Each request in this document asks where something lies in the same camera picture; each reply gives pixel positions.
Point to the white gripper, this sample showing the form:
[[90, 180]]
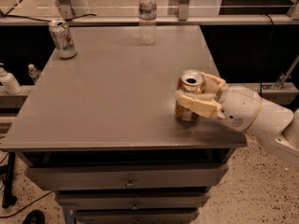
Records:
[[240, 106]]

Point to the orange soda can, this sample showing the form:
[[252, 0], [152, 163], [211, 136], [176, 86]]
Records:
[[191, 81]]

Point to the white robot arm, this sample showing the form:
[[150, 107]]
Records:
[[275, 127]]

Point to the white green soda can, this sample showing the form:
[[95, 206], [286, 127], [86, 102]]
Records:
[[62, 38]]

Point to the clear plastic water bottle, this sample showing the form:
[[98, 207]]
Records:
[[147, 21]]

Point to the grey drawer cabinet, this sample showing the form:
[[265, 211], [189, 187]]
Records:
[[100, 129]]

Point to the small clear bottle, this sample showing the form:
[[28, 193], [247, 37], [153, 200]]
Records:
[[34, 72]]

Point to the white spray bottle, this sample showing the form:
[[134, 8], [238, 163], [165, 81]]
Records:
[[9, 82]]

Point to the black shoe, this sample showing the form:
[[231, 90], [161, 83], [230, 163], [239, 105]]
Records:
[[34, 217]]

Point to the black stand leg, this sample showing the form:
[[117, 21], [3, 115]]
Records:
[[7, 170]]

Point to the grey metal upright post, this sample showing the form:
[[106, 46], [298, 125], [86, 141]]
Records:
[[183, 9]]

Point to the grey metal bracket post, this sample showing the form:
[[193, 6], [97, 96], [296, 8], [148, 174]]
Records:
[[70, 9]]

